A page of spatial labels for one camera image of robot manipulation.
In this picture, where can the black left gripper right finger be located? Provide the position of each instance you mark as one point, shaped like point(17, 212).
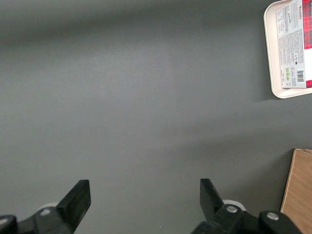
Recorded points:
point(212, 207)

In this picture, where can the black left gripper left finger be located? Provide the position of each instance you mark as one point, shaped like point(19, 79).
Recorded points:
point(70, 207)

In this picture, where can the beige plastic tray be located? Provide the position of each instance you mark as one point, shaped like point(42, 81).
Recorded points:
point(271, 48)

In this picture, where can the wooden two-drawer cabinet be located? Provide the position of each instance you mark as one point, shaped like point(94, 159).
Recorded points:
point(299, 195)

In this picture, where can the red tartan shortbread box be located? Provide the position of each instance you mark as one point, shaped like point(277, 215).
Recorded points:
point(291, 48)

